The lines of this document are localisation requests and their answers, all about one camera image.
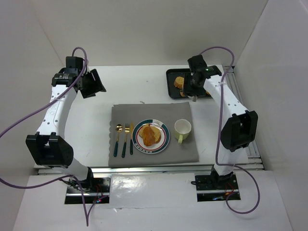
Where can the orange round bun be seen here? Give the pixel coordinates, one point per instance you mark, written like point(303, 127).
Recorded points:
point(148, 136)

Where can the black rectangular tray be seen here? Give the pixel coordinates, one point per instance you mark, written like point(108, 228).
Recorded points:
point(174, 93)

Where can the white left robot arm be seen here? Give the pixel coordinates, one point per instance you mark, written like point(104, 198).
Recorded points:
point(48, 146)

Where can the gold fork green handle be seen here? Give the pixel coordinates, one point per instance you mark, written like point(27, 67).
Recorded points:
point(127, 131)

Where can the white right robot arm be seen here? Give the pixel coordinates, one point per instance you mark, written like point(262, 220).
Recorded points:
point(237, 125)

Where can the toast bread slice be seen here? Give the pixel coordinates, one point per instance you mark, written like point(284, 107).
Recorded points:
point(156, 130)

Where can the flat bread slice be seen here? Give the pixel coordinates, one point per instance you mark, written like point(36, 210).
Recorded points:
point(179, 82)

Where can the aluminium rail frame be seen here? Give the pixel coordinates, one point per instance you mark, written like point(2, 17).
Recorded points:
point(87, 129)

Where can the gold knife green handle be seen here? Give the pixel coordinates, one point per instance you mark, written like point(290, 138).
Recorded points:
point(131, 138)

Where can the gold spoon green handle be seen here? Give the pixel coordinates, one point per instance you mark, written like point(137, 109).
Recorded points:
point(119, 128)

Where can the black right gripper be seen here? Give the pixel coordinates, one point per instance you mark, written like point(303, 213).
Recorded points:
point(190, 86)

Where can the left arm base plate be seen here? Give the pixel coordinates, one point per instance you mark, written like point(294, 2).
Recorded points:
point(98, 192)

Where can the light green mug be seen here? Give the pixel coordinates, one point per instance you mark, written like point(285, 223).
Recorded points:
point(182, 129)

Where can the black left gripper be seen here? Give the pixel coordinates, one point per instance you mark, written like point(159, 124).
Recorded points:
point(89, 83)

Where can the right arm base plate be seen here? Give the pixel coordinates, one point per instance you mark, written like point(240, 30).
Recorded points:
point(207, 191)

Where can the white plate green red rim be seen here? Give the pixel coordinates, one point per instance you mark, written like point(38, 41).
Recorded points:
point(156, 147)

